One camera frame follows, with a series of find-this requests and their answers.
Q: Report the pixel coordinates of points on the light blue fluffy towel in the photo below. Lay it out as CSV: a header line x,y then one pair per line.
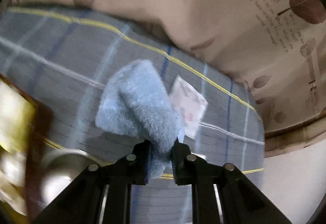
x,y
142,106

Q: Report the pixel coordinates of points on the beige leaf-print curtain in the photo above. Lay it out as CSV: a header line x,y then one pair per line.
x,y
275,48

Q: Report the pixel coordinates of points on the grey plaid bed sheet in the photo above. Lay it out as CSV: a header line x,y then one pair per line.
x,y
65,59

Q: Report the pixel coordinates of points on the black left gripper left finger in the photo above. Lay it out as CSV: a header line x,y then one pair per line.
x,y
118,180

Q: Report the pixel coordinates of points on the gold rectangular metal tin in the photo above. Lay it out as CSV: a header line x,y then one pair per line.
x,y
25,122

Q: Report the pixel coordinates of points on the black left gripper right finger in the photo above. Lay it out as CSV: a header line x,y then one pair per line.
x,y
190,169

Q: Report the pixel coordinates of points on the silver metal bowl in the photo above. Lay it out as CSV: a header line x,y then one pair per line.
x,y
59,168

